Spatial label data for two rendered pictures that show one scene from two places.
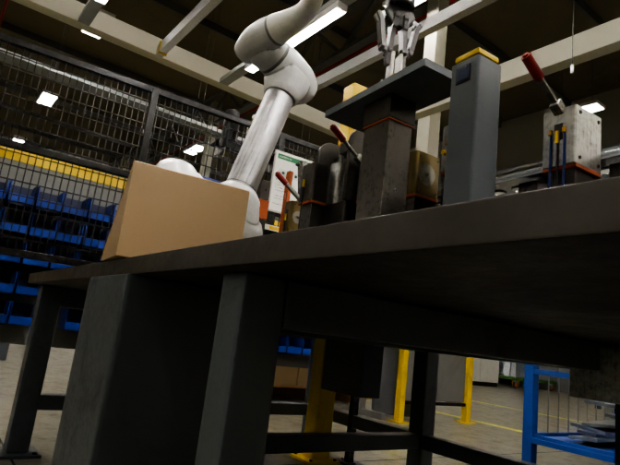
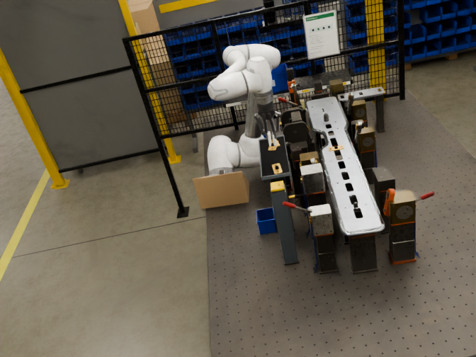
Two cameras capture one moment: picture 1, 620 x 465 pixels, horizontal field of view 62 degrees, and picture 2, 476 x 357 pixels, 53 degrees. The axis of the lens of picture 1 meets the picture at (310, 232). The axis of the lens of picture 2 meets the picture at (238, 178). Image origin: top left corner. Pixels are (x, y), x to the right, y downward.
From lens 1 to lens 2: 2.31 m
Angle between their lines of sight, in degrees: 58
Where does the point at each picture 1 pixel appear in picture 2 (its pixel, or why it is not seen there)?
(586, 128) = (319, 222)
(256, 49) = not seen: hidden behind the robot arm
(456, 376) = not seen: outside the picture
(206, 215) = (227, 186)
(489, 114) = (282, 212)
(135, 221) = (202, 197)
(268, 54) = not seen: hidden behind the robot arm
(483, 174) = (285, 233)
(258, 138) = (251, 112)
